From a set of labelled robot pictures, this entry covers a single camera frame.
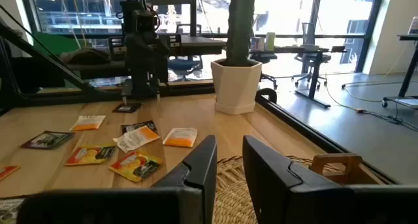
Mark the grey raised desk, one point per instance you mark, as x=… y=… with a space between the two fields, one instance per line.
x=202 y=44

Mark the small white box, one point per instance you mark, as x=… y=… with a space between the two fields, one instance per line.
x=257 y=43

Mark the black rolling desk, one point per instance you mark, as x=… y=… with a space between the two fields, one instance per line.
x=408 y=70

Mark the tall green cactus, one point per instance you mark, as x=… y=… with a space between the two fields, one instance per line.
x=240 y=28

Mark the dark keyboard desk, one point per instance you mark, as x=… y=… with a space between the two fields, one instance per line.
x=98 y=69

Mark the dark cloth bundle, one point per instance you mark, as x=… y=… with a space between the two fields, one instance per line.
x=86 y=55

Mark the black office chair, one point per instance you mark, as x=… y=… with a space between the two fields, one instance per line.
x=266 y=64

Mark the open laptop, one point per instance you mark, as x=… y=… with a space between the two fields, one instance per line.
x=413 y=25

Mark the round woven straw mat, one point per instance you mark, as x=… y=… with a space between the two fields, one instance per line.
x=232 y=198

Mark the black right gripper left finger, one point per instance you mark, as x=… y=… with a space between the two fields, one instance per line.
x=196 y=185

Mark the pale green cup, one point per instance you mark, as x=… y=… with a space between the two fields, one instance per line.
x=270 y=41

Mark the large glass window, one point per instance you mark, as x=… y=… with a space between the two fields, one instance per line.
x=287 y=11

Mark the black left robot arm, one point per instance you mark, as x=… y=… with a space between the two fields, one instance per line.
x=126 y=21

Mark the grey office chair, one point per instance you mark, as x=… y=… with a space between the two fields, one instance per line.
x=308 y=34

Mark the blue office chair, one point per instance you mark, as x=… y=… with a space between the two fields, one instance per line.
x=184 y=64

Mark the yellow red tea packet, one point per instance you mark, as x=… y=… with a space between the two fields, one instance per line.
x=8 y=171
x=135 y=166
x=90 y=154

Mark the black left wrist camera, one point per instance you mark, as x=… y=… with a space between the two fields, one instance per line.
x=145 y=21

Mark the black table clamp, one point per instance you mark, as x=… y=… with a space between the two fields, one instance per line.
x=266 y=92

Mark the black standing desk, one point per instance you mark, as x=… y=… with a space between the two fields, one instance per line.
x=313 y=83

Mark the wooden tea organizer box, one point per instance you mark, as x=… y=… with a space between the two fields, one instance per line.
x=318 y=163

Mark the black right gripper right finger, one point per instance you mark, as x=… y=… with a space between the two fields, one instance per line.
x=271 y=191

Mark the white orange tea packet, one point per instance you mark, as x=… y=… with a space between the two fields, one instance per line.
x=180 y=137
x=137 y=139
x=87 y=122

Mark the white hexagonal plant pot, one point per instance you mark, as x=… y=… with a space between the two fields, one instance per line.
x=235 y=87

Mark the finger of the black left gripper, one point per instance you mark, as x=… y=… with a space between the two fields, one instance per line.
x=124 y=96
x=158 y=95

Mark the green board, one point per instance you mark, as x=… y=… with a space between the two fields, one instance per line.
x=55 y=42

